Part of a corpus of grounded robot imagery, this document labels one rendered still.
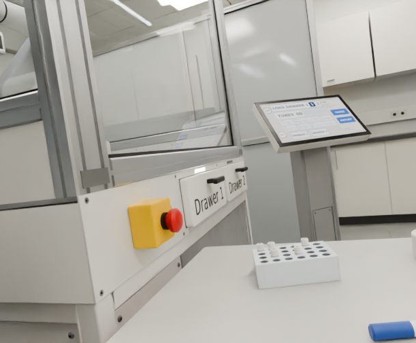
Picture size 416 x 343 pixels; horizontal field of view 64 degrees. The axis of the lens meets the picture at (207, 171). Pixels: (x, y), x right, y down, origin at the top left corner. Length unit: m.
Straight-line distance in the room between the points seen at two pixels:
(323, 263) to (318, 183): 1.25
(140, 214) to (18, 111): 0.23
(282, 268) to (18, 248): 0.39
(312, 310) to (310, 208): 1.31
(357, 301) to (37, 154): 0.46
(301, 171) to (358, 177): 2.10
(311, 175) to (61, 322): 1.42
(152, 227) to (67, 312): 0.16
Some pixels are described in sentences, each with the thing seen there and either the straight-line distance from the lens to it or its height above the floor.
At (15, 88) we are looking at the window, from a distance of 0.55.
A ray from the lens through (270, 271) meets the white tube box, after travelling 0.53.
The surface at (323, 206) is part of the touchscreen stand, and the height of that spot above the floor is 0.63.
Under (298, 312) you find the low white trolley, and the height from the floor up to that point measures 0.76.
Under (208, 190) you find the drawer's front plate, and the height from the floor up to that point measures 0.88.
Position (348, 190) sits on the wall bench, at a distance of 3.82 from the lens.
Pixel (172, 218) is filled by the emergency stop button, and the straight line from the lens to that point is 0.54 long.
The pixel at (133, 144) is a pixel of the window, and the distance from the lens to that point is 0.62.
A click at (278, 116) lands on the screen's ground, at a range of 1.68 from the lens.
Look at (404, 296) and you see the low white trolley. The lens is 0.52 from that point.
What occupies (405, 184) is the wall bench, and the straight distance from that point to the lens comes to 3.84.
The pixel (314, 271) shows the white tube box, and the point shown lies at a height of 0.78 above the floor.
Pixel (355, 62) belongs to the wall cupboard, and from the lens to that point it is 4.17.
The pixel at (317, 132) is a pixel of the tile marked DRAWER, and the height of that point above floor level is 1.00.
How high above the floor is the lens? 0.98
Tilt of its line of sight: 3 degrees down
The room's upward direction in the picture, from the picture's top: 8 degrees counter-clockwise
